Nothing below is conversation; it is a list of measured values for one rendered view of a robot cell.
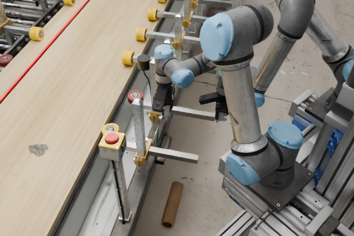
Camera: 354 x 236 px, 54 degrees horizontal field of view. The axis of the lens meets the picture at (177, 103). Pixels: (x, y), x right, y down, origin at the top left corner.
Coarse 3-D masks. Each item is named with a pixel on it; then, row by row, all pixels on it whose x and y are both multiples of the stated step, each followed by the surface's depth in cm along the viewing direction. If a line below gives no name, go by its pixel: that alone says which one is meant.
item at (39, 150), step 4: (36, 144) 153; (40, 144) 154; (44, 144) 154; (28, 148) 153; (32, 148) 153; (36, 148) 152; (40, 148) 152; (44, 148) 153; (32, 152) 151; (36, 152) 151; (40, 152) 150; (44, 152) 152
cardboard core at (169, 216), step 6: (174, 186) 236; (180, 186) 237; (174, 192) 232; (180, 192) 235; (168, 198) 231; (174, 198) 229; (168, 204) 227; (174, 204) 226; (168, 210) 223; (174, 210) 224; (168, 216) 220; (174, 216) 222; (162, 222) 219; (168, 222) 218
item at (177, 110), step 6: (144, 102) 181; (150, 102) 181; (144, 108) 181; (150, 108) 180; (174, 108) 179; (180, 108) 179; (180, 114) 179; (186, 114) 178; (192, 114) 177; (198, 114) 176; (204, 114) 176; (210, 114) 176; (210, 120) 176
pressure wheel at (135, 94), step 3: (135, 90) 181; (129, 93) 179; (132, 93) 180; (135, 93) 180; (138, 93) 180; (141, 93) 179; (129, 96) 178; (132, 96) 178; (135, 96) 178; (138, 96) 178; (141, 96) 178; (129, 99) 177; (132, 99) 176; (129, 102) 178
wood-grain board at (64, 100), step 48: (96, 0) 252; (144, 0) 253; (48, 48) 208; (96, 48) 209; (144, 48) 211; (0, 96) 177; (48, 96) 178; (96, 96) 178; (0, 144) 155; (48, 144) 155; (96, 144) 159; (0, 192) 137; (48, 192) 138
